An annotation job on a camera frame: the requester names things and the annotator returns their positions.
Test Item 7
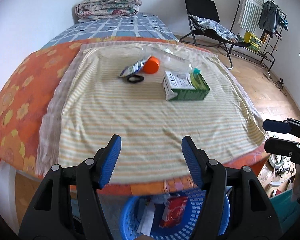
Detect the red cardboard box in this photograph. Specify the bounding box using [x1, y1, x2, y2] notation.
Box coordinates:
[160, 196, 188, 228]

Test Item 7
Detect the green carton box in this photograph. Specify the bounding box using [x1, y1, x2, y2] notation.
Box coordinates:
[162, 71, 210, 101]

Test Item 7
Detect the clear plastic bottle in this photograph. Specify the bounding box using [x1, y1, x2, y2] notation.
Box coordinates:
[160, 50, 200, 74]

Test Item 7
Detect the orange plastic cap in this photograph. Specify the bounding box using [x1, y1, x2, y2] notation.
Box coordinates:
[142, 56, 160, 74]

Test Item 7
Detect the blue white snack wrapper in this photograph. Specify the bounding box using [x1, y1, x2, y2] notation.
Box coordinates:
[119, 56, 150, 78]

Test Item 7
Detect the white colourful paper wrapper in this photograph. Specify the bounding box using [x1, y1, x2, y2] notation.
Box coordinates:
[137, 201, 155, 236]

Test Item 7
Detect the blue plastic laundry basket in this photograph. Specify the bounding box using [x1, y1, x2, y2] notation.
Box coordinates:
[120, 188, 230, 239]

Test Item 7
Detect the yellow crate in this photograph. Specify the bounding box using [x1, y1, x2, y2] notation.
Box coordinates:
[243, 31, 262, 53]

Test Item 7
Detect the orange floral blanket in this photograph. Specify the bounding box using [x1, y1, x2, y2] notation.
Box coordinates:
[0, 36, 271, 197]

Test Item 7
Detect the black clothes rack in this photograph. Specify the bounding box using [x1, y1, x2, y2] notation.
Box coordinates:
[231, 0, 288, 72]

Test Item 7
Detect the dark hanging jacket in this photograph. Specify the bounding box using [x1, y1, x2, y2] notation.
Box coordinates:
[259, 1, 280, 37]

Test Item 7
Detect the striped yellow towel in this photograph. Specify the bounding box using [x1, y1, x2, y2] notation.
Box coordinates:
[58, 44, 266, 184]

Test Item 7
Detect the green striped hanging towel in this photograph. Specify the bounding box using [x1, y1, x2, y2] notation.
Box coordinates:
[238, 0, 264, 33]

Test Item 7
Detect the checked cushion on chair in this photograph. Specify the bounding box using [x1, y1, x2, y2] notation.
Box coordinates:
[189, 15, 239, 43]

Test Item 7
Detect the black folding chair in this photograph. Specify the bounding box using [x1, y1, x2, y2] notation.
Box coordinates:
[179, 0, 251, 70]

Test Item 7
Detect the folded floral quilt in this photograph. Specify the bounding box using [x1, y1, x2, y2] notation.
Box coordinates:
[75, 0, 142, 20]

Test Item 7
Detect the white ring light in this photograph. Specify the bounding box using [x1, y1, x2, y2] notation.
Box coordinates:
[268, 154, 289, 170]

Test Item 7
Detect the black hair tie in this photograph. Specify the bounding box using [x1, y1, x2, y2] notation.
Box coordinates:
[126, 74, 145, 84]

